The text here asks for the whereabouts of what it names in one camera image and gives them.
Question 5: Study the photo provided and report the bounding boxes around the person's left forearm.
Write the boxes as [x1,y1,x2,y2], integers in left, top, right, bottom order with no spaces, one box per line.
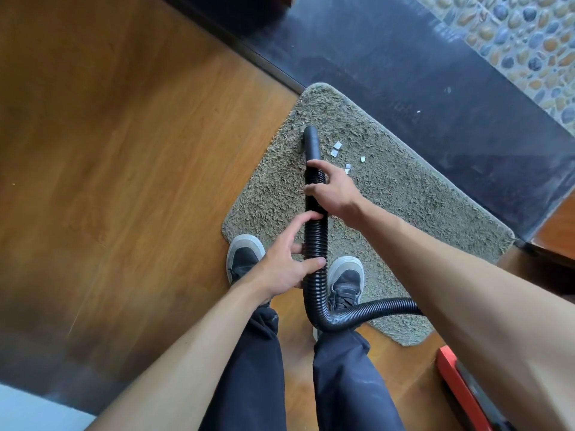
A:
[87,277,276,431]

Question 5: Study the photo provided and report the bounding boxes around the scattered white paper scraps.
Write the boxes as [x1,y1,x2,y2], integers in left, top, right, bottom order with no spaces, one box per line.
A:
[330,87,451,174]

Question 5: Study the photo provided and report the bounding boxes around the person's left hand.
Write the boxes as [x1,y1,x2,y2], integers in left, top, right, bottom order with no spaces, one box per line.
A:
[251,211,327,303]

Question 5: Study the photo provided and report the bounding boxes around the black corrugated vacuum hose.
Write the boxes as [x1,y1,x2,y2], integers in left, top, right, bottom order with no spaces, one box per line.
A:
[302,125,425,334]

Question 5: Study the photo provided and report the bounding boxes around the person's black shoe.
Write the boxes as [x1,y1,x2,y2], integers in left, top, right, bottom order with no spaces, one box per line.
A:
[313,256,365,342]
[226,234,267,286]

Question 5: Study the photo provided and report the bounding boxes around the person's right black shoe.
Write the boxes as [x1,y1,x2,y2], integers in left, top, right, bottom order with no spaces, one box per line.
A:
[313,256,365,342]

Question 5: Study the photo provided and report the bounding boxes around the red vacuum cleaner body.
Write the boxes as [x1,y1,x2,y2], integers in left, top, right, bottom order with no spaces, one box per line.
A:
[437,345,518,431]

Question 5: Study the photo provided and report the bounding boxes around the beige shaggy floor mat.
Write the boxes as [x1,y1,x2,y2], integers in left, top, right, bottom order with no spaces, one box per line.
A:
[221,83,516,347]

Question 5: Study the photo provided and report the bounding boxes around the person's left black shoe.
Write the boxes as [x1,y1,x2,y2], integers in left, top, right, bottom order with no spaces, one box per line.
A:
[226,234,267,286]

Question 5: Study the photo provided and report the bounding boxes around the person's right forearm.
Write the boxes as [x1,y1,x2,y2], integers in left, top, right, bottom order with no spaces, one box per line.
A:
[351,201,575,431]

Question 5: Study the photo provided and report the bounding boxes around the person's dark trousers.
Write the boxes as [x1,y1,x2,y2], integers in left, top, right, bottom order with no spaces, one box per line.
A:
[211,304,407,431]

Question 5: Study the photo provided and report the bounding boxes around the person's right hand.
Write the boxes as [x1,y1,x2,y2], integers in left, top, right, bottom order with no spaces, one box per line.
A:
[304,159,366,223]

